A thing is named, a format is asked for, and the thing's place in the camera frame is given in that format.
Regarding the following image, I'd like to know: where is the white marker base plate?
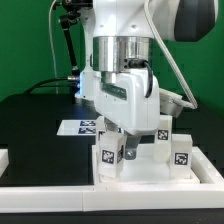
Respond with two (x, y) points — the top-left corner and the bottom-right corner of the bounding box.
(57, 120), (96, 136)

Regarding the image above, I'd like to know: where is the white block with tag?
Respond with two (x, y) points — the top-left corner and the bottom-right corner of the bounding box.
(170, 134), (192, 179)

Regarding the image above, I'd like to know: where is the white cable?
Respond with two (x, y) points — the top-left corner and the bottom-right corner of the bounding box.
(48, 0), (60, 95)

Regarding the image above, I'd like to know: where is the white square table top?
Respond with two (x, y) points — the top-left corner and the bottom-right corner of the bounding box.
(92, 144), (200, 185)

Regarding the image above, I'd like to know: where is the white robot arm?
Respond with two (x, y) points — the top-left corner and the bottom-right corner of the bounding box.
(80, 0), (218, 160)

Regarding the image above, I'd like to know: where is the white L-shaped fence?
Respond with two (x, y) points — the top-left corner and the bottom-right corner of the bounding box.
(0, 147), (224, 213)

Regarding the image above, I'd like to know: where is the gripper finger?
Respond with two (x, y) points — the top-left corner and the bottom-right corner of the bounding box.
(124, 134), (141, 160)
(104, 118), (121, 133)

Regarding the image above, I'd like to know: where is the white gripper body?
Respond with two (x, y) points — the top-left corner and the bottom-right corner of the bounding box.
(94, 70), (160, 136)

